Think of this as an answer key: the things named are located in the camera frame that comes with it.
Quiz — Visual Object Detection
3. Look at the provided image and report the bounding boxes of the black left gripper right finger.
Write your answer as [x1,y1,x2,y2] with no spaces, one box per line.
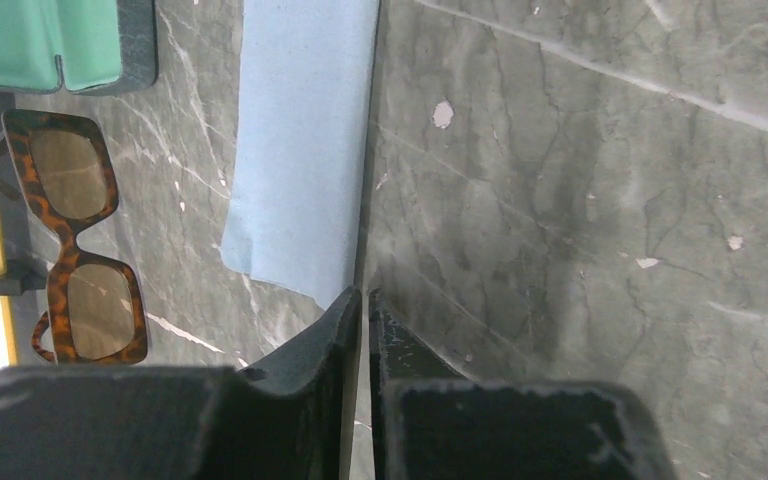
[368,290,675,479]

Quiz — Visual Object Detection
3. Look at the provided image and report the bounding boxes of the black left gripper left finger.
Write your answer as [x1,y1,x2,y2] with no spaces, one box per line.
[0,288,362,479]

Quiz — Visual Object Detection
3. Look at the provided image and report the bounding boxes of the brown tortoise sunglasses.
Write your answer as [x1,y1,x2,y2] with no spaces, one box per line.
[0,109,149,365]

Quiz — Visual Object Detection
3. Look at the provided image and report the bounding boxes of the light blue cloth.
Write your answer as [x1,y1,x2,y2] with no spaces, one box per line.
[220,1,379,308]

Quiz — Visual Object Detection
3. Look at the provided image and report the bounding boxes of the blue glasses case green lining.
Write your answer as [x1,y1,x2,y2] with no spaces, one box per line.
[0,0,159,96]

